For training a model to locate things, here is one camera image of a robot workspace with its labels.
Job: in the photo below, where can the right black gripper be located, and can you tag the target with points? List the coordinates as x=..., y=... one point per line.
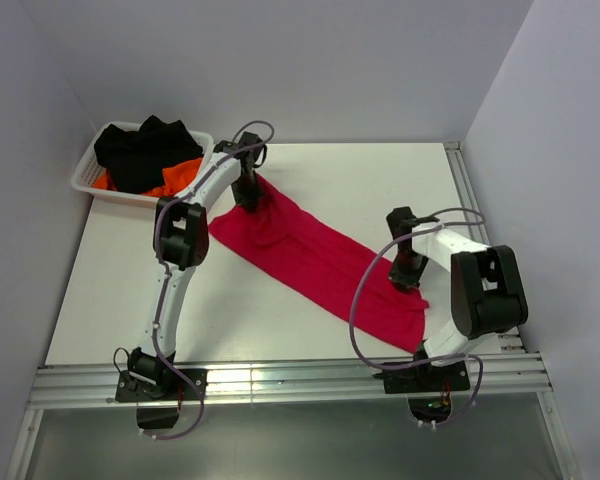
x=405, y=282

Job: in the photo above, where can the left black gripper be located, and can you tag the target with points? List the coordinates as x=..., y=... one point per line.
x=249, y=200

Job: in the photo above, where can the red t shirt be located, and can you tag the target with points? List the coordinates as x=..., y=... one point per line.
x=323, y=265

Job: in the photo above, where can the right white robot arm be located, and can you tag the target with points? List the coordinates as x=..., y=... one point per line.
x=487, y=296

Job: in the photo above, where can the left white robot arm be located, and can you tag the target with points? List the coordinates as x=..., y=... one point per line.
x=181, y=243

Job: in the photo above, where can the orange t shirt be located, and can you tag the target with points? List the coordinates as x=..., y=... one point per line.
x=174, y=179

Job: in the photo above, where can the black t shirt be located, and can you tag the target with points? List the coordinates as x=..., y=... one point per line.
x=135, y=159

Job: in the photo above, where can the white plastic basket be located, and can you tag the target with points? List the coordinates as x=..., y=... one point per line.
x=88, y=170

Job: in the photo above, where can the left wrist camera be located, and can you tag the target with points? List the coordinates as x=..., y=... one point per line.
x=245, y=145

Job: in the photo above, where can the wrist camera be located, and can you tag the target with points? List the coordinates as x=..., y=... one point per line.
x=245, y=145
x=401, y=221

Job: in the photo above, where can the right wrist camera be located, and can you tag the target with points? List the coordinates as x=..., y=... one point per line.
x=401, y=221

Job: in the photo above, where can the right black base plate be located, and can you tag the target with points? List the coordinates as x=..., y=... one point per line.
x=427, y=378

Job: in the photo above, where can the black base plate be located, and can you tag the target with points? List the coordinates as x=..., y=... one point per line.
x=427, y=378
x=132, y=389

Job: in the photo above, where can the front aluminium rail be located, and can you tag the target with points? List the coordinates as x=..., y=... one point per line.
x=274, y=382

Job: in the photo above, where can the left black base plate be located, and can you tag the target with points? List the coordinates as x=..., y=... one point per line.
x=132, y=389

